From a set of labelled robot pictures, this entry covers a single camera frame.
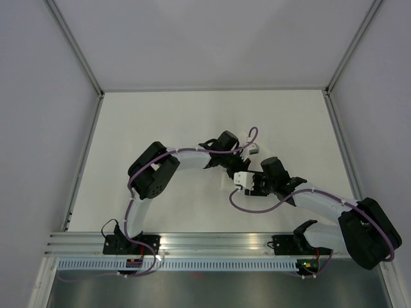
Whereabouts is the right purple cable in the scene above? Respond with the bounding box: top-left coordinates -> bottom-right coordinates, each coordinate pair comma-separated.
229,187 -> 398,279

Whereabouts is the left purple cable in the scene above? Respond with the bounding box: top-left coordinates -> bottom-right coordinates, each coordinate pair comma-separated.
57,126 -> 260,283

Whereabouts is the white cloth napkin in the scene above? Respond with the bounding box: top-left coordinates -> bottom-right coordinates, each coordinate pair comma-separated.
220,173 -> 236,191

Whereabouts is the purple cable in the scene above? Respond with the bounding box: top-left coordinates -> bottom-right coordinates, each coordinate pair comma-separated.
229,187 -> 398,279
57,126 -> 260,283

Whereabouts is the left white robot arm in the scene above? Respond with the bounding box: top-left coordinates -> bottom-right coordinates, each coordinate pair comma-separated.
118,127 -> 258,254

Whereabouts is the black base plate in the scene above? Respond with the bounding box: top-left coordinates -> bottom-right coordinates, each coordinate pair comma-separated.
103,234 -> 161,256
267,234 -> 331,257

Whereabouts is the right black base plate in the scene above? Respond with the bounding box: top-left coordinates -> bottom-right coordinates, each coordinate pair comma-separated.
267,234 -> 331,257

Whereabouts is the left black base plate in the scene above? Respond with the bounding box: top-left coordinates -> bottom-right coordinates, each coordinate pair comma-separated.
103,234 -> 161,256

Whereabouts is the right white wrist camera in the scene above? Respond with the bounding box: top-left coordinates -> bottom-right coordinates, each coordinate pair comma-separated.
233,171 -> 255,191

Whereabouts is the white slotted cable duct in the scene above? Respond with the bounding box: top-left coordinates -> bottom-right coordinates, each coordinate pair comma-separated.
58,258 -> 298,271

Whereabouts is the front aluminium rail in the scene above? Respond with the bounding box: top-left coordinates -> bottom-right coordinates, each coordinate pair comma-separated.
43,231 -> 395,257

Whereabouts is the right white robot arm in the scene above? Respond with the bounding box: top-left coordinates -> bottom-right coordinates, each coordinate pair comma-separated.
234,157 -> 402,270

